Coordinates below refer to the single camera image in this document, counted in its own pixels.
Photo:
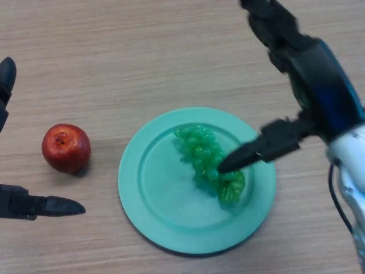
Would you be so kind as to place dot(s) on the red apple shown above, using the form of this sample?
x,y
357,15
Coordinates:
x,y
67,148

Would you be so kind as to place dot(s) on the green grapes bunch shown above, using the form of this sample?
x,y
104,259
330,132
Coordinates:
x,y
199,148

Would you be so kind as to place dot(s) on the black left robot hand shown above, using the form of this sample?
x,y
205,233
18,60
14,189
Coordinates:
x,y
17,204

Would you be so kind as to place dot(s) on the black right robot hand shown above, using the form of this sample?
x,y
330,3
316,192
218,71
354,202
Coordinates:
x,y
322,91

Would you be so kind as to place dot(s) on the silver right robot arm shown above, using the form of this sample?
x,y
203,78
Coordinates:
x,y
353,177

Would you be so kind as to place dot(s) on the green round plate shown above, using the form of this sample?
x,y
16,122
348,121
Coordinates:
x,y
159,185

